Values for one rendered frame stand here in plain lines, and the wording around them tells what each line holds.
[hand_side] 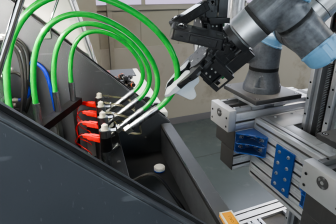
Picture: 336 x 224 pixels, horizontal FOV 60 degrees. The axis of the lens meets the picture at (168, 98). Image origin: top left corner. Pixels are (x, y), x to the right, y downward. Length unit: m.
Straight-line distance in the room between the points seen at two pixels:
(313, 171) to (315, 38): 0.39
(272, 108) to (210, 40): 0.69
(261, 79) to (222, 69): 0.58
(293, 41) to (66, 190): 0.48
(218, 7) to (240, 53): 0.24
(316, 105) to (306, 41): 0.57
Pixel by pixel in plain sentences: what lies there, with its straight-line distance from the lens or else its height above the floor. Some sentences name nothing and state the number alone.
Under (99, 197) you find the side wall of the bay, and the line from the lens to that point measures 0.40.
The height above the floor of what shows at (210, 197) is 0.95.
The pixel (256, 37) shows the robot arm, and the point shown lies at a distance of 0.61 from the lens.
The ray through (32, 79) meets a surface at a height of 1.22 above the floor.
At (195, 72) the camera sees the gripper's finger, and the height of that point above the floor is 1.26.
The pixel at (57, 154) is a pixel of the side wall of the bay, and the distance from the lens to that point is 0.36.
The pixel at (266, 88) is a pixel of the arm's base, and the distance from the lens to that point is 1.20.
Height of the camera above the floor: 1.42
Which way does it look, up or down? 20 degrees down
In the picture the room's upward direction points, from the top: straight up
